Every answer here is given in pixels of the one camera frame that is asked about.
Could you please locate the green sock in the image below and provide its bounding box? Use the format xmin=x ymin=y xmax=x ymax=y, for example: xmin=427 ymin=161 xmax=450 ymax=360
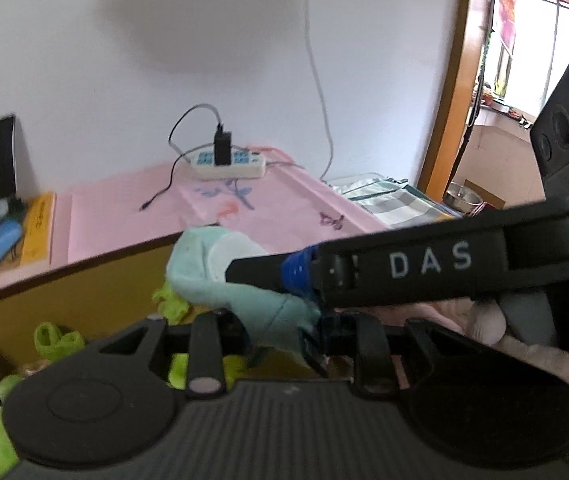
xmin=33 ymin=322 xmax=87 ymax=364

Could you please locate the yellow book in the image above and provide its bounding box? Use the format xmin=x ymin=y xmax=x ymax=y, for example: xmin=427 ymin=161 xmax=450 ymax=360
xmin=19 ymin=192 xmax=57 ymax=266

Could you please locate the window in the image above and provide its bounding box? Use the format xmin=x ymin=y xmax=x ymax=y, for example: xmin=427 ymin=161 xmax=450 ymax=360
xmin=479 ymin=0 xmax=569 ymax=127

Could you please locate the thin wall cable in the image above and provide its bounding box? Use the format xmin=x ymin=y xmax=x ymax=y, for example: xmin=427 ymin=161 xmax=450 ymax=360
xmin=304 ymin=0 xmax=335 ymax=184

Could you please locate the person's right hand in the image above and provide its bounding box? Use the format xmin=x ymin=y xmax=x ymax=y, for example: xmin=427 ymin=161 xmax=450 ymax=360
xmin=467 ymin=298 xmax=569 ymax=432

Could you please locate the metal bowl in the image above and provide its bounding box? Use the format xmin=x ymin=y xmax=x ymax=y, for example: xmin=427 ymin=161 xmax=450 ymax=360
xmin=443 ymin=181 xmax=485 ymax=213

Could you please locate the black charger plug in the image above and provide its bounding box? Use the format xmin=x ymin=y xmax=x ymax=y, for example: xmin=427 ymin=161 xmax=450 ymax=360
xmin=213 ymin=130 xmax=233 ymax=167

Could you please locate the light teal sock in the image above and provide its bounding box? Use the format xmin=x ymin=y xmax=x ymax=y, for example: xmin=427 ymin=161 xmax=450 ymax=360
xmin=167 ymin=226 xmax=323 ymax=352

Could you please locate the white power strip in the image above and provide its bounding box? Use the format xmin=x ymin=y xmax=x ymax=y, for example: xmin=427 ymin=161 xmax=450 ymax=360
xmin=192 ymin=150 xmax=268 ymax=181

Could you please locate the wooden door frame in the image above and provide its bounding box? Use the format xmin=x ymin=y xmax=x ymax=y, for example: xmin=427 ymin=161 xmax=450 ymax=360
xmin=414 ymin=0 xmax=498 ymax=197

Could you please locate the pink curtain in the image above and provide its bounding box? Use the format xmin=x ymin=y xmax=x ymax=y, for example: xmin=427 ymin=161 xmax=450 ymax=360
xmin=491 ymin=0 xmax=531 ymax=54

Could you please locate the yellow wooden box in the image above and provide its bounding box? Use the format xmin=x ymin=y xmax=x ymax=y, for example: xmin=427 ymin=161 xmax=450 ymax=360
xmin=0 ymin=232 xmax=325 ymax=480

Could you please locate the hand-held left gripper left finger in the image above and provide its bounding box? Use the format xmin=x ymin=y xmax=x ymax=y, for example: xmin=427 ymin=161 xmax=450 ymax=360
xmin=88 ymin=310 xmax=254 ymax=399

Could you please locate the black charging cable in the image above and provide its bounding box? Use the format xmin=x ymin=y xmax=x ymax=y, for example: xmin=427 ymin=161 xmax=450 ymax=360
xmin=140 ymin=104 xmax=225 ymax=212

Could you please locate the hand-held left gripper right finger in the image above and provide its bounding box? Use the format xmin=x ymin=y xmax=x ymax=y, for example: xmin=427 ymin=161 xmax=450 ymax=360
xmin=299 ymin=310 xmax=470 ymax=397

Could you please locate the pink floral sheet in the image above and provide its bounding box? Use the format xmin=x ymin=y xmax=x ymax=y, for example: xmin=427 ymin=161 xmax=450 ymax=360
xmin=0 ymin=145 xmax=470 ymax=341

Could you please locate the lime green plush toy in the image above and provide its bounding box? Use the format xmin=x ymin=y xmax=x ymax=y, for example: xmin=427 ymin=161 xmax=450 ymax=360
xmin=153 ymin=280 xmax=251 ymax=392

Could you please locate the black rectangular speaker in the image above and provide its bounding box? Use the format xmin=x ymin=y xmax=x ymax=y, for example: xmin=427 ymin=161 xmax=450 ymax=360
xmin=0 ymin=114 xmax=18 ymax=201

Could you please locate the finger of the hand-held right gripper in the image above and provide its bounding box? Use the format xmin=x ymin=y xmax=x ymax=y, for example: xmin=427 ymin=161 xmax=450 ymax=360
xmin=224 ymin=209 xmax=511 ymax=309

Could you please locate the plaid cloth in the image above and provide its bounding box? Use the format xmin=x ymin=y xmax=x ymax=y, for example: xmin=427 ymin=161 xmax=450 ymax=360
xmin=326 ymin=172 xmax=458 ymax=229

